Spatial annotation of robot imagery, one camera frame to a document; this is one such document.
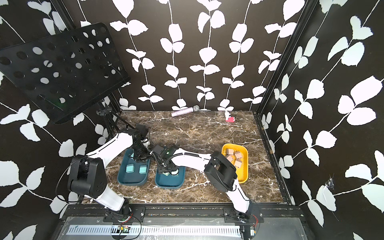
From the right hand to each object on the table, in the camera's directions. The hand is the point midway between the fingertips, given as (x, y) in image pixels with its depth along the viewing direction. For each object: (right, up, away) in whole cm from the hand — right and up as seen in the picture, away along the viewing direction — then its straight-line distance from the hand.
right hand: (161, 168), depth 85 cm
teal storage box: (+5, -8, +1) cm, 10 cm away
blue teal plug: (-19, -1, +3) cm, 20 cm away
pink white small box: (+48, +29, +30) cm, 63 cm away
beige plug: (+47, +6, +9) cm, 48 cm away
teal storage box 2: (-15, -5, -1) cm, 16 cm away
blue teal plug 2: (-11, -1, +1) cm, 12 cm away
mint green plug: (+3, -2, -3) cm, 5 cm away
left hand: (-5, +6, +1) cm, 8 cm away
